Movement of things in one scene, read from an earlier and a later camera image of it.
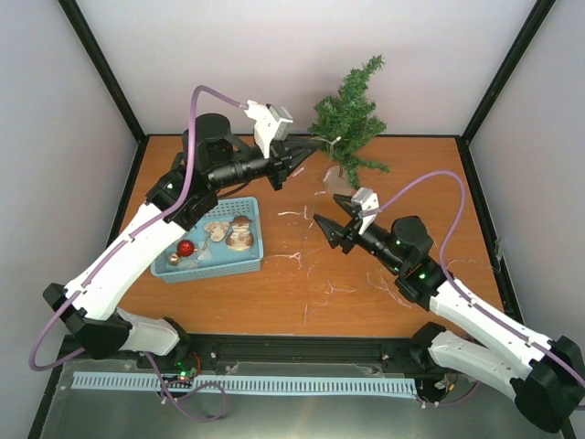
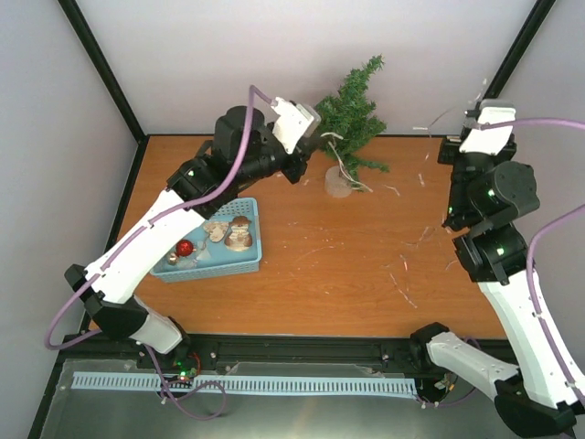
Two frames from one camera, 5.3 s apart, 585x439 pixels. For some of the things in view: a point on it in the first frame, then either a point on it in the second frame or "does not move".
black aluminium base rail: [411, 349] does not move
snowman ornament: [240, 238] does not move
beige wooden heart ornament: [218, 230] does not move
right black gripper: [338, 232] → [445, 143]
